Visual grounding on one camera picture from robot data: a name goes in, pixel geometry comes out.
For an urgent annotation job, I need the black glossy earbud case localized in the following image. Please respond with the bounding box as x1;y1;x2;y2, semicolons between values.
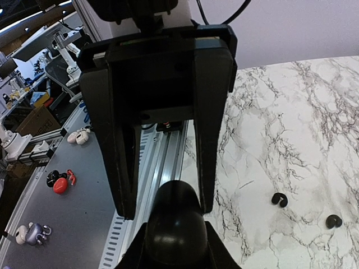
46;170;59;188

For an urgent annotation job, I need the purple earbud case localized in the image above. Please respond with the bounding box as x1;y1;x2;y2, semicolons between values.
15;222;52;247

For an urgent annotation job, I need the red earbud case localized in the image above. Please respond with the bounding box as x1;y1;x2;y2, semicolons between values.
53;169;76;194

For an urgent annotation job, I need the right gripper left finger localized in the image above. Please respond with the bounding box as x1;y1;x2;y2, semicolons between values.
115;222;148;269

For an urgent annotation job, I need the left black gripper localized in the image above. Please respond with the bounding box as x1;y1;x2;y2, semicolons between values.
78;25;237;123

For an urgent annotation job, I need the aluminium front rail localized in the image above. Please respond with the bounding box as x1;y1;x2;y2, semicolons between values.
98;123;194;269

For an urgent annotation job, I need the cardboard box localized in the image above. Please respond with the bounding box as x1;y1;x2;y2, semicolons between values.
16;105;61;137

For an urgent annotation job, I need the black earbud charging case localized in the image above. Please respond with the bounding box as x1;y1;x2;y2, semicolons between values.
145;180;208;267

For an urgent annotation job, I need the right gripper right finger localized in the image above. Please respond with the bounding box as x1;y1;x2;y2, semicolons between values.
205;221;241;269

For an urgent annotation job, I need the black earbud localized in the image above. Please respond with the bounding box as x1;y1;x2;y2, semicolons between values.
325;215;343;229
271;192;288;208

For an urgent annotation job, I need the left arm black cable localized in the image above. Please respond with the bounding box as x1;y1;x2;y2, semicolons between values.
195;0;252;26

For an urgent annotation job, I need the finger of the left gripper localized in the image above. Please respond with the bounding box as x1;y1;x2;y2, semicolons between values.
80;69;140;219
194;50;234;214

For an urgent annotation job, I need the black earbud lower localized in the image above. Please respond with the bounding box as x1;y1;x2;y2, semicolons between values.
271;192;288;208

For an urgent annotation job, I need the black earbud upper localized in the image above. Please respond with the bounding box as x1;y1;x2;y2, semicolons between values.
325;215;343;229

